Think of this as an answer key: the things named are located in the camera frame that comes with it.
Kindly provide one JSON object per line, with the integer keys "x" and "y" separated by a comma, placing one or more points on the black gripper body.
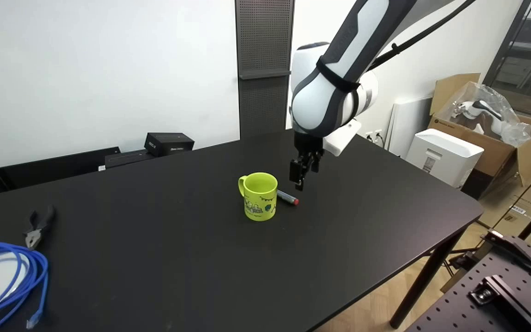
{"x": 308, "y": 146}

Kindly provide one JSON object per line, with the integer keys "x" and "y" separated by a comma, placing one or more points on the grey marker with red cap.
{"x": 286, "y": 196}

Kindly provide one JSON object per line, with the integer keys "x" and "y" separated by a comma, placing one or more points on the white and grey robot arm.
{"x": 332, "y": 93}

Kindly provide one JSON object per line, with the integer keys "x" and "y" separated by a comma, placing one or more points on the yellow mug with print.
{"x": 259, "y": 203}

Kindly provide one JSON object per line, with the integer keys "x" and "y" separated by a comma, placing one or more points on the white flat panel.
{"x": 406, "y": 122}

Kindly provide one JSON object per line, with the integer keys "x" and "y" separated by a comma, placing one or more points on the white printer box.
{"x": 443, "y": 153}

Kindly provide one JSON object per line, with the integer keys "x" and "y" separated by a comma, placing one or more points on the small black box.
{"x": 168, "y": 142}

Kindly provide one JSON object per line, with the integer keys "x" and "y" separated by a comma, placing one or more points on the black table leg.
{"x": 423, "y": 283}

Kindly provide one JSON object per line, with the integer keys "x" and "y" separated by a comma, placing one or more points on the clear plastic wrap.
{"x": 487, "y": 111}

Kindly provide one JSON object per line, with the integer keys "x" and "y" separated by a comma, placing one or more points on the brown cardboard box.
{"x": 498, "y": 153}

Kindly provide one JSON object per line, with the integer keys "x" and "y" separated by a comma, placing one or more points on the black perforated breadboard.
{"x": 450, "y": 314}

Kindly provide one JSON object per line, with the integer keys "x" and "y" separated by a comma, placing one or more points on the long black flat panel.
{"x": 45, "y": 168}

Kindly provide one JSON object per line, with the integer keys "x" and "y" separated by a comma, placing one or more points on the black pliers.
{"x": 45, "y": 222}

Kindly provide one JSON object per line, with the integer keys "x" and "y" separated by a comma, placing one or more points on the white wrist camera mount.
{"x": 342, "y": 139}

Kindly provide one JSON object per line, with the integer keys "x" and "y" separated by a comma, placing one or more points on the white wall outlet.
{"x": 375, "y": 135}

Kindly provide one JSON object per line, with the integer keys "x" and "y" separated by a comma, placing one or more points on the black angled bracket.
{"x": 511, "y": 246}

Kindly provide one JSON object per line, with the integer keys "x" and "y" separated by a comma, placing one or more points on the black rail bracket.
{"x": 493, "y": 292}

